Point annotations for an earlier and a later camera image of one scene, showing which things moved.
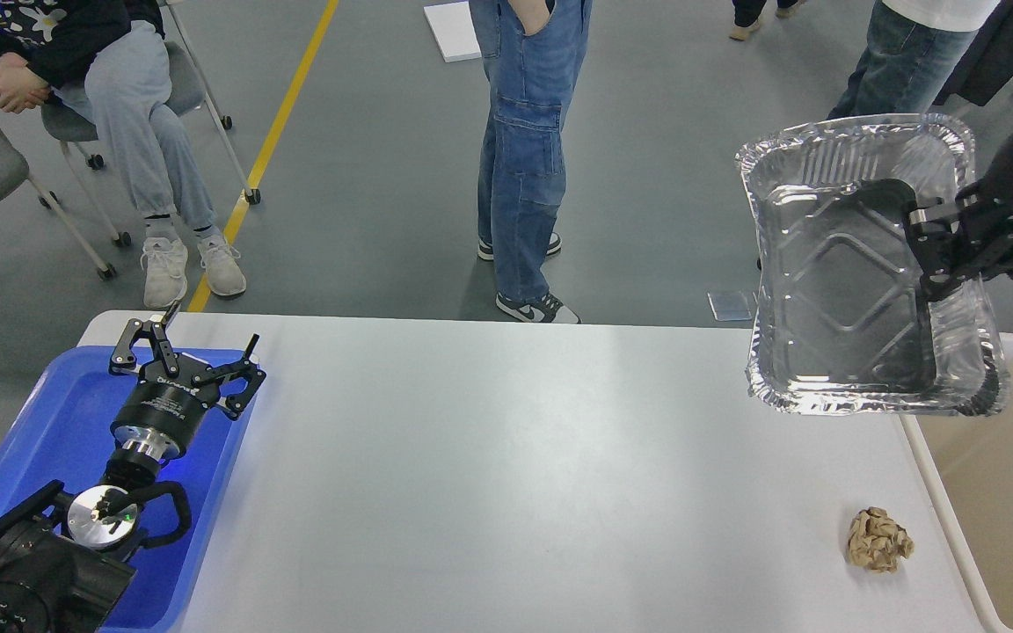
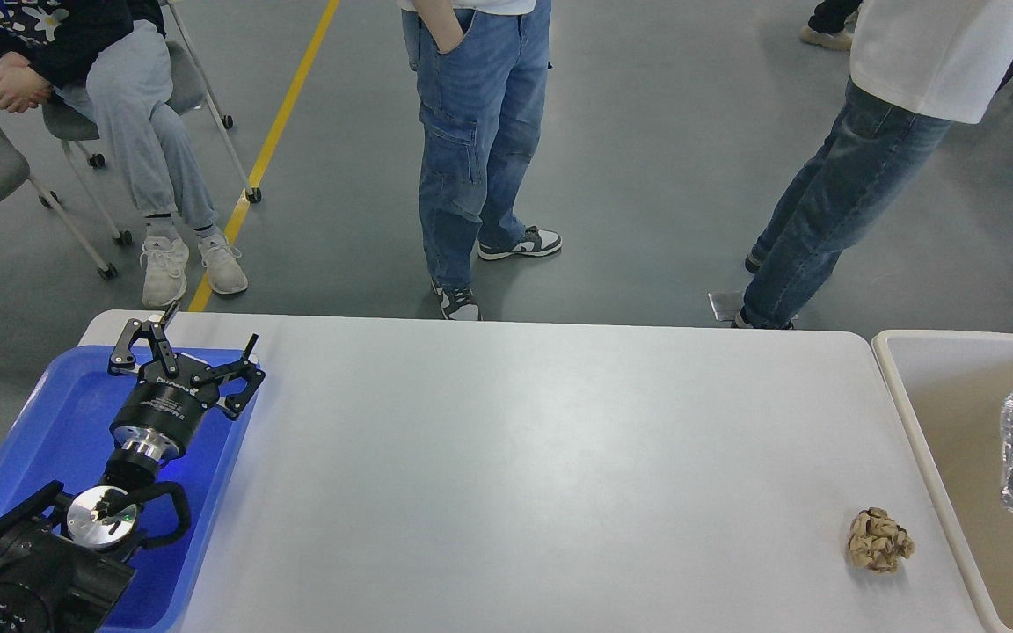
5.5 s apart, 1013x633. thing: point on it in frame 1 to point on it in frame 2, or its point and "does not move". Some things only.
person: [747, 13] to [833, 23]
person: [533, 51] to [482, 69]
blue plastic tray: [58, 429] does not move
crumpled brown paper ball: [877, 542] does not move
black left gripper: [160, 414] does not move
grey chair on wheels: [72, 122] does not move
